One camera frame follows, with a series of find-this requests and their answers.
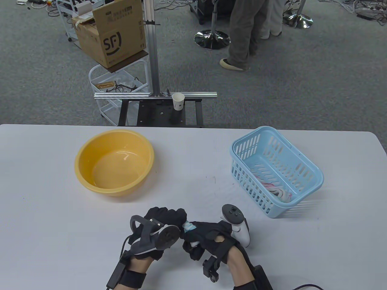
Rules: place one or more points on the person's right hand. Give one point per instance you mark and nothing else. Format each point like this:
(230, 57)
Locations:
(208, 235)

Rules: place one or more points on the person's left hand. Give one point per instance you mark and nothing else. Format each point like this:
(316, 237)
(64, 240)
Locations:
(166, 216)

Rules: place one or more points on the pink-edged white dish cloth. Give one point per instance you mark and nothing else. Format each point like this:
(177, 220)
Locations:
(267, 183)

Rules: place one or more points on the person's left forearm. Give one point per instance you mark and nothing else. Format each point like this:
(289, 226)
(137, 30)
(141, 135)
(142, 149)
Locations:
(139, 265)

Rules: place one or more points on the person's right forearm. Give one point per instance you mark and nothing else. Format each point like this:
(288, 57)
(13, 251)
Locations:
(240, 269)

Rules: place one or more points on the black round tracking controller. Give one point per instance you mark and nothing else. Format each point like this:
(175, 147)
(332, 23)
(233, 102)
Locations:
(164, 237)
(232, 213)

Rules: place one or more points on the yellow plastic basin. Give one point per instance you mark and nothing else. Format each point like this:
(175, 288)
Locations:
(142, 148)

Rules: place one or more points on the light blue plastic basket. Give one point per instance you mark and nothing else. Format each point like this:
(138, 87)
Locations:
(299, 198)

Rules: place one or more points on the black metal stand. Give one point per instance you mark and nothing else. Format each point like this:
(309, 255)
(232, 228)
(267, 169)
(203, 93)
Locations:
(151, 113)

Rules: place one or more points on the white paper cup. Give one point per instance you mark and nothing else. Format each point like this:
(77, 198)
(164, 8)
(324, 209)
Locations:
(178, 101)

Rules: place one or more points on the brown flat packet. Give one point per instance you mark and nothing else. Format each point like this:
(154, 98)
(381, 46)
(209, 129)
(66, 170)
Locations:
(104, 85)

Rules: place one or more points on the brown wooden board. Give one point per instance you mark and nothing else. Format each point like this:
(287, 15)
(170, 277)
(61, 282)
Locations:
(133, 62)

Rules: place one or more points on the chrome round base pole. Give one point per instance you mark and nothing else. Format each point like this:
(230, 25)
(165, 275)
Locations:
(208, 39)
(299, 21)

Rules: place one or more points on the brown cardboard box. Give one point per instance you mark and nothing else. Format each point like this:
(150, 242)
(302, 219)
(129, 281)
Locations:
(121, 36)

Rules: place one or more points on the black wheeled equipment base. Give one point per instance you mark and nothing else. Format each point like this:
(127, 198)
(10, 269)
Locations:
(202, 9)

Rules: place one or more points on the white metal rack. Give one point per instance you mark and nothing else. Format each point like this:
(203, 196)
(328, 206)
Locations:
(62, 18)

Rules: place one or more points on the aluminium profile rail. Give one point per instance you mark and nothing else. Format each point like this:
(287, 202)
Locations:
(121, 95)

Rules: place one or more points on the aluminium profile post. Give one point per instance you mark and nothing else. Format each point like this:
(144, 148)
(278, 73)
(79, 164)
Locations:
(152, 60)

